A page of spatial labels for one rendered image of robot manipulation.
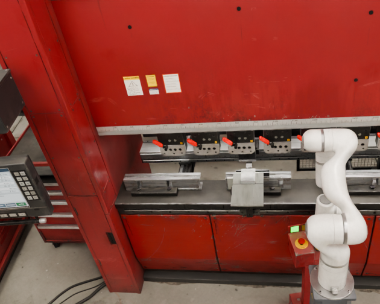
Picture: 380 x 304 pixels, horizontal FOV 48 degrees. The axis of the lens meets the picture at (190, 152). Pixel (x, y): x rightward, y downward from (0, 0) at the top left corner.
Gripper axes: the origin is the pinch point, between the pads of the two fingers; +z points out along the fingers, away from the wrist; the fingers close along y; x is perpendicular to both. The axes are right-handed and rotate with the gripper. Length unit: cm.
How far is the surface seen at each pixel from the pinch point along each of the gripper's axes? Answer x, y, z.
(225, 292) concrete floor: -56, -22, 87
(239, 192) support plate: -38.1, -29.5, -13.1
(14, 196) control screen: -151, -18, -54
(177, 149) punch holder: -69, -52, -34
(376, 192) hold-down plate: 38.6, -19.5, -3.8
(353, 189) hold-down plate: 27.0, -24.5, -3.8
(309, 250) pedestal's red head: -7.0, 4.0, 6.2
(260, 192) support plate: -26.5, -26.6, -13.3
